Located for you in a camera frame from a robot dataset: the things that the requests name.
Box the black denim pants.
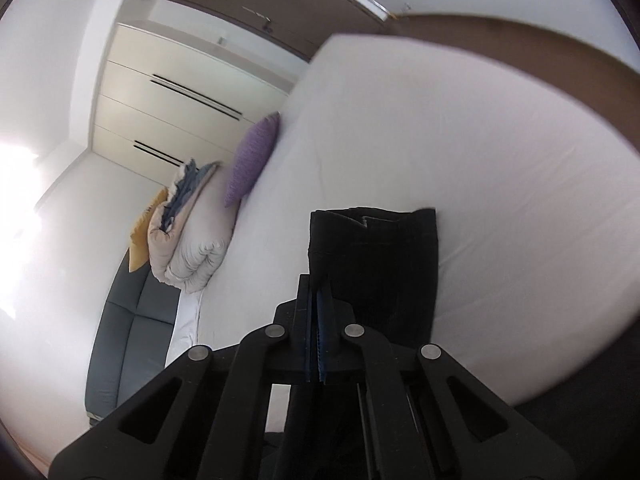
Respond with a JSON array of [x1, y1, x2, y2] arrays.
[[308, 207, 439, 349]]

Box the grey sofa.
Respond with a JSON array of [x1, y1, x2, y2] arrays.
[[85, 256, 180, 426]]

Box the folded beige duvet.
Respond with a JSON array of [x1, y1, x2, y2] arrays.
[[148, 162, 236, 294]]

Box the yellow cushion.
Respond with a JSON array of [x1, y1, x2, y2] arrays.
[[128, 186, 168, 273]]

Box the blue patterned folded cloth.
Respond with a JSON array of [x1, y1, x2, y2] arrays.
[[160, 159, 216, 233]]

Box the white bed mattress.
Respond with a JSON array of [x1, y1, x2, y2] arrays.
[[168, 35, 639, 404]]

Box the purple pillow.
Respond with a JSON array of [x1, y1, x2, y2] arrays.
[[224, 112, 281, 207]]

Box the cream wardrobe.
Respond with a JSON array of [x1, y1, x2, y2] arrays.
[[92, 23, 294, 184]]

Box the brown door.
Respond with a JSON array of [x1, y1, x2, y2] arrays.
[[170, 0, 384, 61]]

